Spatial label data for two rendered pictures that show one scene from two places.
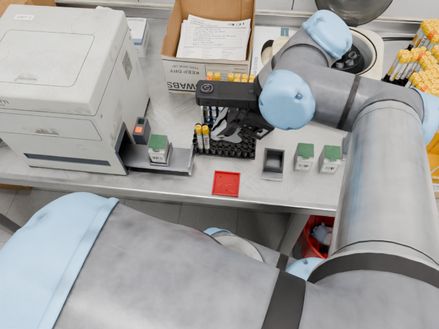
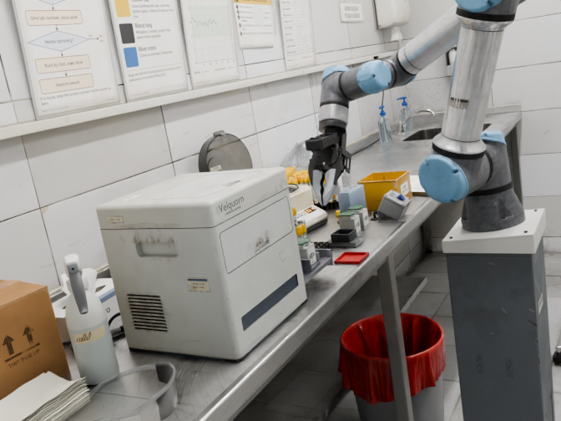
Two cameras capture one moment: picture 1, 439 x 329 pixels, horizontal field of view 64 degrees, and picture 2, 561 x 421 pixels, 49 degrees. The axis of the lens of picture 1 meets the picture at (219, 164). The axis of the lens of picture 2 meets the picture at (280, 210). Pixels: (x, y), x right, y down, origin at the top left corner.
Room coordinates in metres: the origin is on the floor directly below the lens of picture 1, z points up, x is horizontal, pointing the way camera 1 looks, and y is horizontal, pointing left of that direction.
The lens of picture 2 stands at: (0.00, 1.41, 1.38)
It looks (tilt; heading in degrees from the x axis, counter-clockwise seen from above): 13 degrees down; 292
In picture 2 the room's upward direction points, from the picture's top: 10 degrees counter-clockwise
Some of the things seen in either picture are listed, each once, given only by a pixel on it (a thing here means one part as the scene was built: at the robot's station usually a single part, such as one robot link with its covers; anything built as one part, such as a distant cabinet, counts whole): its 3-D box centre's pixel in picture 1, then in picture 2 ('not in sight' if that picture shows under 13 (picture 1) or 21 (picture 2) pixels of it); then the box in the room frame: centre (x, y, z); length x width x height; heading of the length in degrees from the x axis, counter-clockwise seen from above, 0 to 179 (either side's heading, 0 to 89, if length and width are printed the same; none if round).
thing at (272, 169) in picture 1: (273, 162); (344, 237); (0.45, -0.14, 0.89); 0.09 x 0.05 x 0.04; 169
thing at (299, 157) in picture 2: not in sight; (297, 167); (0.82, -0.88, 0.97); 0.26 x 0.17 x 0.19; 95
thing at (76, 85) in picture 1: (76, 94); (210, 254); (0.60, 0.35, 1.03); 0.31 x 0.27 x 0.30; 81
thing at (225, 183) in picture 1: (226, 183); (351, 257); (0.41, -0.02, 0.88); 0.07 x 0.07 x 0.01; 81
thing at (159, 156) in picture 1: (159, 150); (302, 255); (0.47, 0.15, 0.95); 0.05 x 0.04 x 0.06; 171
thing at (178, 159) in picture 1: (152, 155); (300, 269); (0.48, 0.17, 0.92); 0.21 x 0.07 x 0.05; 81
